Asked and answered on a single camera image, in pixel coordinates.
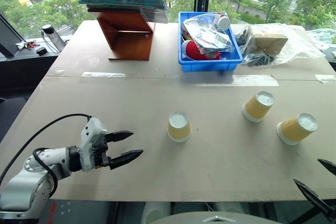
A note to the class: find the clear bottle with black lid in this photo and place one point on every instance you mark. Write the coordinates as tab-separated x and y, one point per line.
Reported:
53	37

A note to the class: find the clear tape strip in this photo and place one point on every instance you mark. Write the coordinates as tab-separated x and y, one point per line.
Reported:
326	78
103	74

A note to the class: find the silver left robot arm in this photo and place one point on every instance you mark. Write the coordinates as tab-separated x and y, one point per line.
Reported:
21	187

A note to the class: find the teal plastic wrap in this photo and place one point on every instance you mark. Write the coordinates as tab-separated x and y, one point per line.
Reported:
323	37

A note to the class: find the red fabric item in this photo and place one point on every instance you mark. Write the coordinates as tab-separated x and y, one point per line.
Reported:
194	49

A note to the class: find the yellow paper cup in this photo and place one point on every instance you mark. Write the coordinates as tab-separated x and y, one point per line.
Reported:
257	108
295	129
179	128

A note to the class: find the small black round object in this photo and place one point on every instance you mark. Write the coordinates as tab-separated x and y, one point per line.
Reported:
41	51

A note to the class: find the keys with red tag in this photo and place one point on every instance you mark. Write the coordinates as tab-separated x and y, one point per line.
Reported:
29	44

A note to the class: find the teal book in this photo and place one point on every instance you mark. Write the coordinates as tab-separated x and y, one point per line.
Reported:
123	1

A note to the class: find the blue plastic bin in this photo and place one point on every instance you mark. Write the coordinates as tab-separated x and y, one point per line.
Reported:
210	65

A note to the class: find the clear plastic bags with packets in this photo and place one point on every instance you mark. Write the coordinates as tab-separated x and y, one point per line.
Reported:
207	32

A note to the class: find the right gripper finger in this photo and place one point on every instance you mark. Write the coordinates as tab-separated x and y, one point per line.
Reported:
330	166
315	197

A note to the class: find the white rounded shape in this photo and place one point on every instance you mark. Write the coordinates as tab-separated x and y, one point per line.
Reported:
155	212

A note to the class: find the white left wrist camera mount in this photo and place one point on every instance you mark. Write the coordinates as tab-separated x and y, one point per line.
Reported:
90	134

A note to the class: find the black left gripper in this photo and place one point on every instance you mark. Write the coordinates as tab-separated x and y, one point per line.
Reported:
102	155

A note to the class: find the white-capped bottle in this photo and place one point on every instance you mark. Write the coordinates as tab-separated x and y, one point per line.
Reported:
224	22

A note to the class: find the brown cardboard box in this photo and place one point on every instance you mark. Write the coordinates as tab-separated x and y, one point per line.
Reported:
267	40

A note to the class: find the grey rounded robot body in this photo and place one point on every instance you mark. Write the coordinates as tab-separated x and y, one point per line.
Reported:
218	218

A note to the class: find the brown wooden shelf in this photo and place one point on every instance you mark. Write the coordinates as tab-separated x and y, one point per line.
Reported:
126	37

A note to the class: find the black side desk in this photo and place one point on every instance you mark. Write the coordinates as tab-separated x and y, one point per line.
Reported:
23	66

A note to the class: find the clear plastic bag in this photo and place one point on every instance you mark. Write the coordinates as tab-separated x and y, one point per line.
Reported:
296	51

